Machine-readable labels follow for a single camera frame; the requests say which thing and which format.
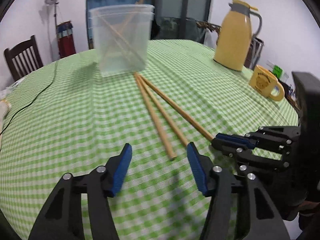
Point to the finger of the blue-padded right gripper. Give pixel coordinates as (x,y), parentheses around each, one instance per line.
(233,139)
(225,148)

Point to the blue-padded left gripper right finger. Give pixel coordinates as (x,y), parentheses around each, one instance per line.
(257,218)

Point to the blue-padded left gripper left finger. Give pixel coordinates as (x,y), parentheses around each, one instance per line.
(61,217)

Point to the wooden chopstick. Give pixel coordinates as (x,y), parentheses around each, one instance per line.
(169,120)
(156,120)
(122,45)
(118,35)
(177,108)
(129,17)

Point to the yellow bear mug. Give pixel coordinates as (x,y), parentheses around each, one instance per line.
(266,84)

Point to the green box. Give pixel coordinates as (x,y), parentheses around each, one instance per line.
(277,71)

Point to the yellow thermos jug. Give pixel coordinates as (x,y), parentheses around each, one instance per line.
(236,35)

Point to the green checkered tablecloth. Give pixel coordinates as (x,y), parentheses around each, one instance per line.
(66,117)

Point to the white knit glove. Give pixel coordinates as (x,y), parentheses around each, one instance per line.
(5,108)

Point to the white tissue packet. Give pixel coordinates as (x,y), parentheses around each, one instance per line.
(15,84)

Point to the dark sliding glass door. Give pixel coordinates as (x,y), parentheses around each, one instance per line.
(195,9)

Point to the clear plastic container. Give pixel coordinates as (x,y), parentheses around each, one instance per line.
(112,59)

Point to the dark wooden chair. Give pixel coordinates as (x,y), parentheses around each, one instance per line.
(23,58)

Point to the studio lamp on stand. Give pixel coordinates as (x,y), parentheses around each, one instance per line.
(51,10)

